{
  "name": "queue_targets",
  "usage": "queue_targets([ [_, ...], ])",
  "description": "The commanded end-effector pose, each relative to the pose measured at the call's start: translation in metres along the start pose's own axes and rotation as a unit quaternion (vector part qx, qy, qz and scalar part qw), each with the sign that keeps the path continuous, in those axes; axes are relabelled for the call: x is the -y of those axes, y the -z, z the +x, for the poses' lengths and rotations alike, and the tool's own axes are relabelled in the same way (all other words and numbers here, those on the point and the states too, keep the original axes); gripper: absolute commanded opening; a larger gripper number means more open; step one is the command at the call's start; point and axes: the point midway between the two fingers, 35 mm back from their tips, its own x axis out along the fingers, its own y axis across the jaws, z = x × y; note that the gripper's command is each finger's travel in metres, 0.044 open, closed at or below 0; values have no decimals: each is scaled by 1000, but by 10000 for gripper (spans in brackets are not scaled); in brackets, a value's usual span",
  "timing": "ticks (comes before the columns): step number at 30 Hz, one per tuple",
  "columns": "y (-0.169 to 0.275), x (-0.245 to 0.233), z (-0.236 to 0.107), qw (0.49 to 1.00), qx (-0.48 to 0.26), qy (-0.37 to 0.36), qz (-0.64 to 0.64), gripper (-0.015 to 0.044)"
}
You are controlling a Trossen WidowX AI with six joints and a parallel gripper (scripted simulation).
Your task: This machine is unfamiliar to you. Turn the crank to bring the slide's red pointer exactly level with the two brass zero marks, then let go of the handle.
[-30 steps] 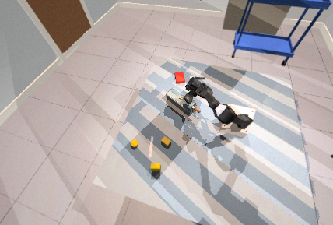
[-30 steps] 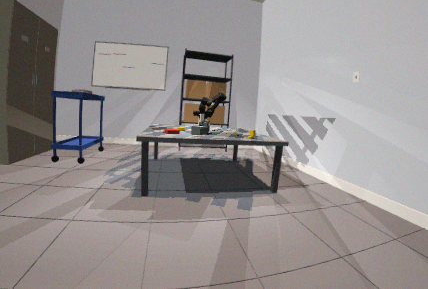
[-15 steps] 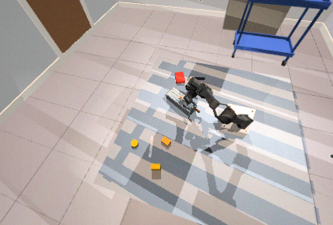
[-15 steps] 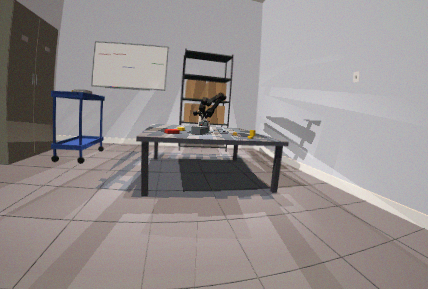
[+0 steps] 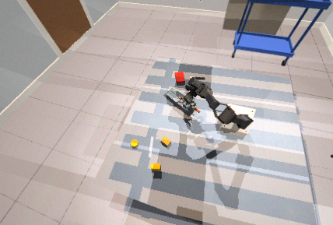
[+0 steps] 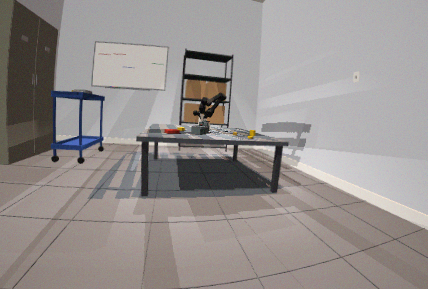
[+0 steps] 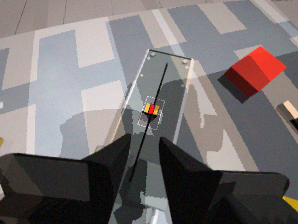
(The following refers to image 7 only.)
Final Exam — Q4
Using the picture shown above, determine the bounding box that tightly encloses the yellow cube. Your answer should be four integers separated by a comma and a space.
283, 196, 298, 211

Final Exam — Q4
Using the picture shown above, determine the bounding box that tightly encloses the red rectangular block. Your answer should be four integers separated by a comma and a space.
224, 46, 287, 98

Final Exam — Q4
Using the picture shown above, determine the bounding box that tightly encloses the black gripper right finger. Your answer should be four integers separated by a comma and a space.
159, 137, 289, 224

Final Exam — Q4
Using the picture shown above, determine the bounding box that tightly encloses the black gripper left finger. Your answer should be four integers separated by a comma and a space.
0, 133, 131, 224

